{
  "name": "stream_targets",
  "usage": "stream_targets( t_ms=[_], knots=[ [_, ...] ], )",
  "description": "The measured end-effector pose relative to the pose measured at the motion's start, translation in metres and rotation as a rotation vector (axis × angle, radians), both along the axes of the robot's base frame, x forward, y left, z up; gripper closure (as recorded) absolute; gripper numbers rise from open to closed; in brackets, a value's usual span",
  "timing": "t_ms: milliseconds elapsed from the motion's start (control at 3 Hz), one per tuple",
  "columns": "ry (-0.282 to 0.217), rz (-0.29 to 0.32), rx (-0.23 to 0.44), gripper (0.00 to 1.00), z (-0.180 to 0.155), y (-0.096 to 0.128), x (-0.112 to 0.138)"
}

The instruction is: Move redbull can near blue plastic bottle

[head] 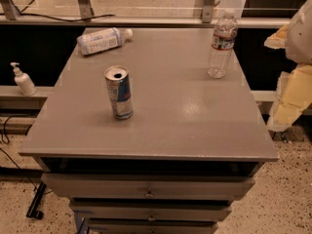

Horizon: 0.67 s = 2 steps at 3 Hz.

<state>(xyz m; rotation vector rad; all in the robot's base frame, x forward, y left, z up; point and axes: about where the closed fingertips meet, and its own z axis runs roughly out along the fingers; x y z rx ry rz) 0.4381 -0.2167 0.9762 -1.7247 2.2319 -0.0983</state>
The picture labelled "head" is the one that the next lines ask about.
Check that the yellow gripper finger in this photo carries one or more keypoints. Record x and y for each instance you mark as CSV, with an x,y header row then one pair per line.
x,y
278,39
293,96

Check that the redbull can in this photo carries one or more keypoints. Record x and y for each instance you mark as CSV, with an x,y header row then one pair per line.
x,y
119,91

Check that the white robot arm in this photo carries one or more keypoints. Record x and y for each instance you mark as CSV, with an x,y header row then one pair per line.
x,y
299,36

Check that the clear water bottle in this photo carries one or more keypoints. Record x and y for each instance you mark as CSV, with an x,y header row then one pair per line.
x,y
225,32

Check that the blue plastic bottle lying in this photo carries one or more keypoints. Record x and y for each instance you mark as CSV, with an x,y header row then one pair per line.
x,y
103,40

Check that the white pump dispenser bottle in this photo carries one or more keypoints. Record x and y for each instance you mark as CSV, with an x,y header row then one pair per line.
x,y
23,80

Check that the drawer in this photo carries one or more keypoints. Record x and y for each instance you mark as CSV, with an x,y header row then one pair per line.
x,y
156,227
153,187
154,210

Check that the top drawer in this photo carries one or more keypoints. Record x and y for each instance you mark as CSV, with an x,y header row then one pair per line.
x,y
153,187

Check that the black metal floor bracket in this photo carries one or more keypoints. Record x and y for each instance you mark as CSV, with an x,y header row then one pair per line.
x,y
33,211

